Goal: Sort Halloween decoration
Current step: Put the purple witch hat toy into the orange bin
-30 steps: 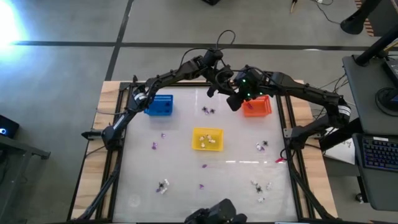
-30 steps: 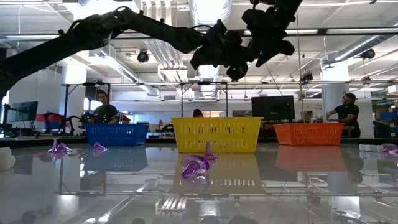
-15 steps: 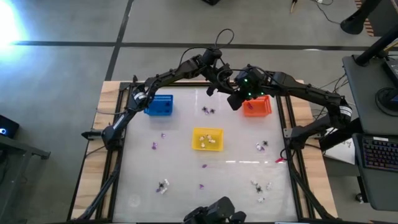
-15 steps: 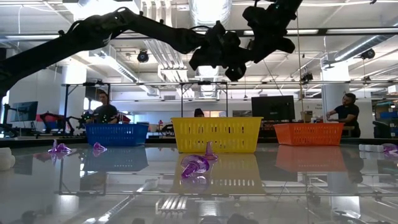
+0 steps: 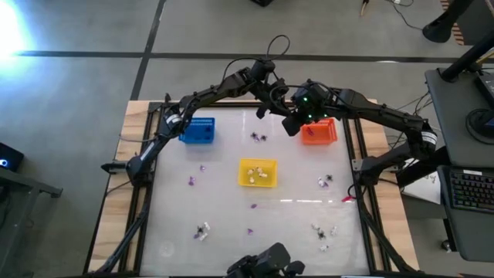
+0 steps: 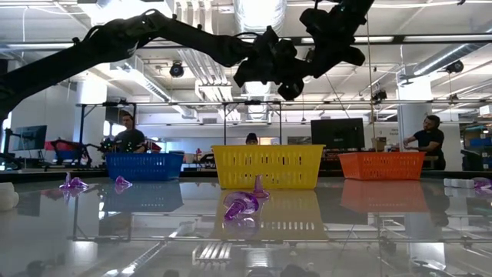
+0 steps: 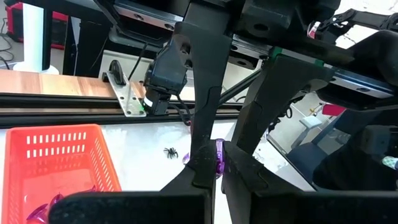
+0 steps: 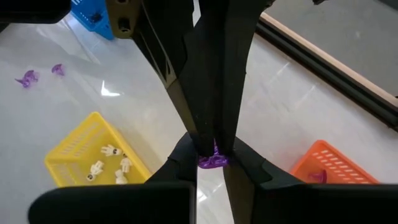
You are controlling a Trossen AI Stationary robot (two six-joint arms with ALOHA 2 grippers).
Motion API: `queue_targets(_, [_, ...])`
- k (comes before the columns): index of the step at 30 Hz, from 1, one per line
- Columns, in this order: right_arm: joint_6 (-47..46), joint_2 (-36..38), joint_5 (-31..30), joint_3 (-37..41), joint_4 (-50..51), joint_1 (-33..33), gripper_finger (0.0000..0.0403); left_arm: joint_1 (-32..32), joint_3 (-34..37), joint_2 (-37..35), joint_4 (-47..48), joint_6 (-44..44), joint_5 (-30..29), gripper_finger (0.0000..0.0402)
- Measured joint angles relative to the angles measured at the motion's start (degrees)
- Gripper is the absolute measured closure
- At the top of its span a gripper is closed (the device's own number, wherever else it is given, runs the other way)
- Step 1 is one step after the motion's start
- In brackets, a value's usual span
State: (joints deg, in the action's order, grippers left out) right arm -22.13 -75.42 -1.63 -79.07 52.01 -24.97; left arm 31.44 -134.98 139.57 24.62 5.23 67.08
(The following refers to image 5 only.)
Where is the orange plastic basket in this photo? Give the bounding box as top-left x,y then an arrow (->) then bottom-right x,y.
299,117 -> 339,147

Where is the black chair base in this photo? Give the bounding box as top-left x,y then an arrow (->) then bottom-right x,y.
421,0 -> 478,44

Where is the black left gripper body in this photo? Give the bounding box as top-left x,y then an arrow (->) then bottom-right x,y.
267,79 -> 290,108

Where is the black device with blue light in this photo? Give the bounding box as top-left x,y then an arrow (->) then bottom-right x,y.
0,141 -> 25,173

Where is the grey metal stand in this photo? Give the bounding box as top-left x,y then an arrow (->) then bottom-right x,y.
0,168 -> 64,277

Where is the yellow plastic basket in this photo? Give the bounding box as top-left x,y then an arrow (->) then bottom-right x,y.
238,158 -> 279,189

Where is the white paper sheet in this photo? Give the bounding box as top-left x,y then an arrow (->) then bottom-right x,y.
400,171 -> 443,205

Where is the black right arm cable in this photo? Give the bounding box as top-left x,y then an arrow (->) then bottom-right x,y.
269,83 -> 307,118

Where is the black handheld device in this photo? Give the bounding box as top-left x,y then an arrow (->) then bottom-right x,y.
225,242 -> 306,278

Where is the black diagonal beam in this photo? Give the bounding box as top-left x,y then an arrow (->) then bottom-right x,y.
396,145 -> 451,189

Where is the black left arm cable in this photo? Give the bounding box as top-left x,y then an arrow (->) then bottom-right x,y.
222,33 -> 292,83

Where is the blue plastic basket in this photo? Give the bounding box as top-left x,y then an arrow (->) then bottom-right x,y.
178,117 -> 216,144

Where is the black backlit keyboard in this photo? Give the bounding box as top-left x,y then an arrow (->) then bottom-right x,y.
448,171 -> 494,215

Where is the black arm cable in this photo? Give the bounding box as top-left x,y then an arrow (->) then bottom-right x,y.
222,33 -> 292,83
269,83 -> 307,118

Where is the grey desk panel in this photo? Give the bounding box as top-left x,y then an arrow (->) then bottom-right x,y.
425,67 -> 494,168

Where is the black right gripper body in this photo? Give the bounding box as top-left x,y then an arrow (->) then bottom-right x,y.
281,114 -> 306,137

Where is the grey keyboard desk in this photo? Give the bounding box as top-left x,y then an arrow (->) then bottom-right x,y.
437,164 -> 494,264

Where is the black monitor pole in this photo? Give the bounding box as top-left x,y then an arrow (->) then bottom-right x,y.
439,29 -> 494,83

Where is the round black stand base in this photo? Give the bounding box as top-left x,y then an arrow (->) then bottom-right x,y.
465,108 -> 494,140

